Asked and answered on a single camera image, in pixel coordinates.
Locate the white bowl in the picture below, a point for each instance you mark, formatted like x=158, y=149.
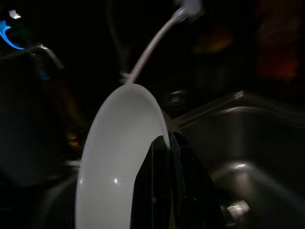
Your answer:
x=114, y=143

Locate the stainless steel sink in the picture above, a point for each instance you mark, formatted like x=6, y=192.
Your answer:
x=250, y=155

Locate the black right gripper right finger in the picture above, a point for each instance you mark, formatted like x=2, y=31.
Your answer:
x=190, y=181

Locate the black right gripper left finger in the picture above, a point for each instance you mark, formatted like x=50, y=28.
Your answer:
x=152, y=186

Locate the grey water filter canister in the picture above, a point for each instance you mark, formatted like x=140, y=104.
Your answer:
x=23, y=119

